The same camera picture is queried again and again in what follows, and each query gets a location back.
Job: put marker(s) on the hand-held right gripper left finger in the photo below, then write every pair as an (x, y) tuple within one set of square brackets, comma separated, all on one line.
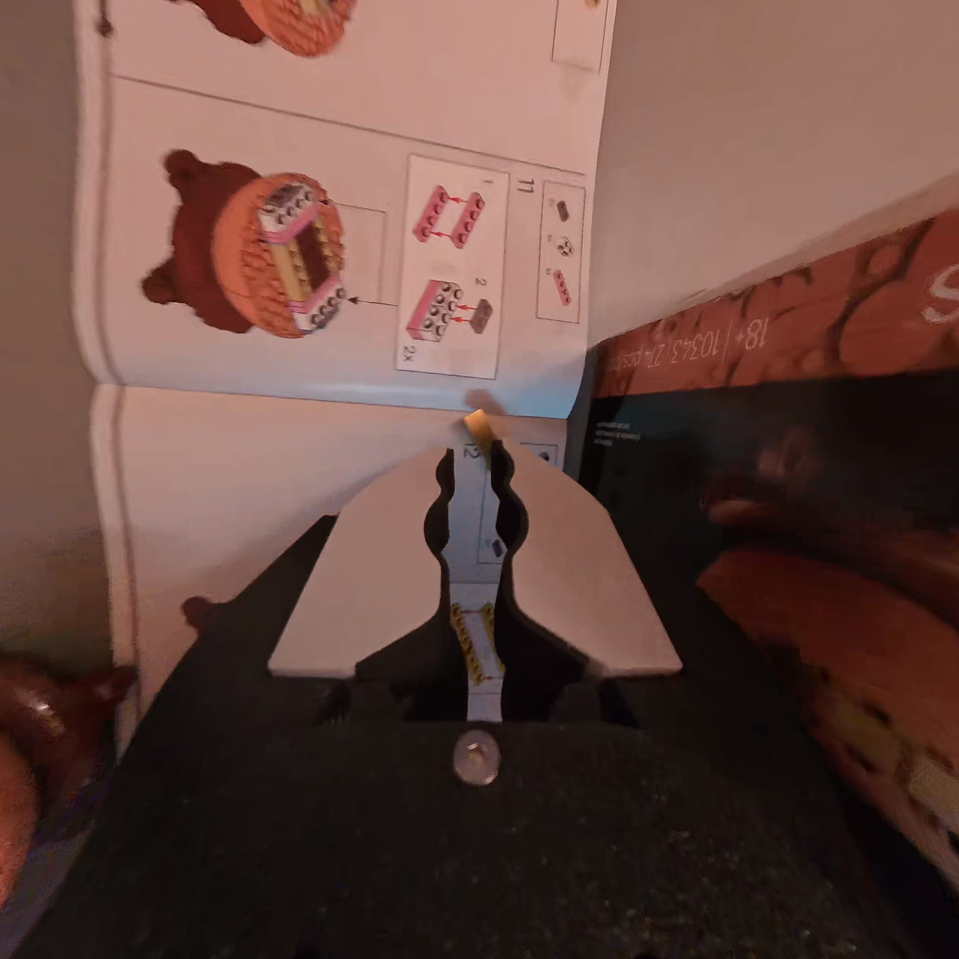
[(375, 592)]

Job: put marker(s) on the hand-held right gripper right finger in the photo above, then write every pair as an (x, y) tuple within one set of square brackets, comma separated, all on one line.
[(585, 592)]

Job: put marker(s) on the small gold brick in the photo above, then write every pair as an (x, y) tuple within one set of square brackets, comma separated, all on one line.
[(477, 421)]

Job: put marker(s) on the brick pot model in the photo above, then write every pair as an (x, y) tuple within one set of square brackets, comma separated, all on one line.
[(45, 749)]

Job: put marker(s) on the black flower print box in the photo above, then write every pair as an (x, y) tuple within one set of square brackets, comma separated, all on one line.
[(809, 495)]

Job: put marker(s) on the white instruction booklet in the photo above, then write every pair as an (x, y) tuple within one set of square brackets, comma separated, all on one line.
[(300, 345)]

